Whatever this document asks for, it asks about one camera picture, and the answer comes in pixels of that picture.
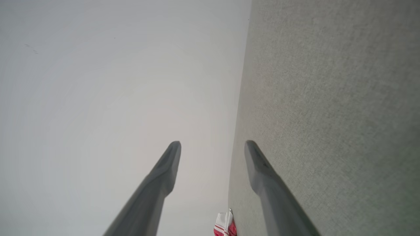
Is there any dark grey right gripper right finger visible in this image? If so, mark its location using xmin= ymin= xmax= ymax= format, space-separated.
xmin=244 ymin=140 xmax=321 ymax=236

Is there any grey fabric sofa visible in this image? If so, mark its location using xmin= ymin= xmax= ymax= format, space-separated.
xmin=228 ymin=0 xmax=420 ymax=236

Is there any red and white garment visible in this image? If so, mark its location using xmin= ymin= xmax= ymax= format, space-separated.
xmin=214 ymin=208 xmax=237 ymax=236

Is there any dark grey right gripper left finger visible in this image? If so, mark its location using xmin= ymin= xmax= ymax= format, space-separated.
xmin=102 ymin=141 xmax=181 ymax=236

